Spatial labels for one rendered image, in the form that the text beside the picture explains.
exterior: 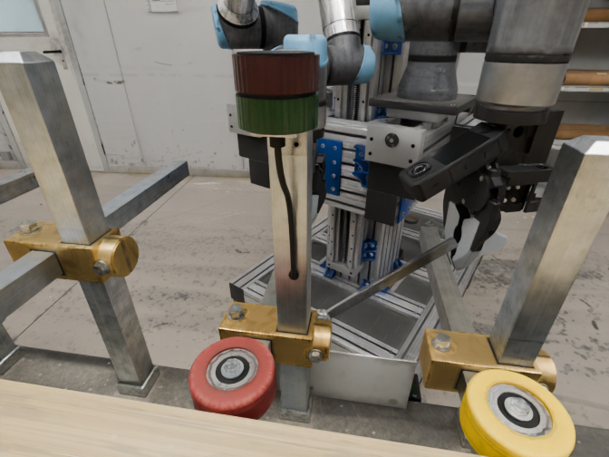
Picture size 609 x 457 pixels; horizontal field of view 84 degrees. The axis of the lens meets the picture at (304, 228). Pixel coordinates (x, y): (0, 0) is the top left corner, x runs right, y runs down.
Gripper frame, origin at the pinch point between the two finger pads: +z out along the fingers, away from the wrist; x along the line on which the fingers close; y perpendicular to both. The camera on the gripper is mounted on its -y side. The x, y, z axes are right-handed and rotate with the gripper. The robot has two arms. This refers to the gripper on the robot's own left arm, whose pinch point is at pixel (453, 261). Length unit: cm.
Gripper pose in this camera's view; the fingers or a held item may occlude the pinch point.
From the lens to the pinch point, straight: 50.4
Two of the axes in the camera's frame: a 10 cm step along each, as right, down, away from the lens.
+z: 0.0, 8.7, 4.9
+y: 9.8, -0.9, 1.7
